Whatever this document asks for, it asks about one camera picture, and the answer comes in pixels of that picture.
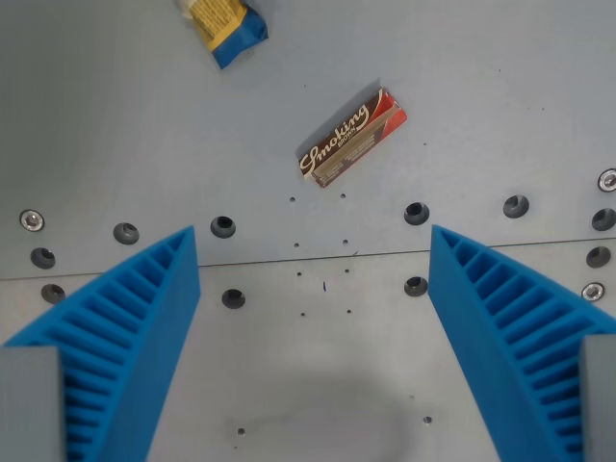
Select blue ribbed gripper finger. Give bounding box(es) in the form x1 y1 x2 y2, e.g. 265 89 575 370
0 224 202 462
428 223 616 462

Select blue and yellow bag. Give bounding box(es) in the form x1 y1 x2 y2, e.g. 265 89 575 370
175 0 270 70

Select brown rolling paper pack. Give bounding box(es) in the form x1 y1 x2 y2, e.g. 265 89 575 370
296 86 409 190

